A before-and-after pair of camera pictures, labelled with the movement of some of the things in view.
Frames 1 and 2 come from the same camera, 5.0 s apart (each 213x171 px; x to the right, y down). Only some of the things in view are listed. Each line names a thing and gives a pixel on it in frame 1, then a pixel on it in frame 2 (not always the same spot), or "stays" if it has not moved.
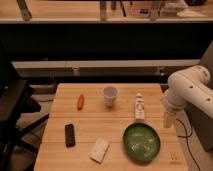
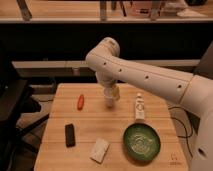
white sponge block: [99, 149] stays
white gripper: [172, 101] → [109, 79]
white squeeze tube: [139, 108] stays
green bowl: [141, 141] stays
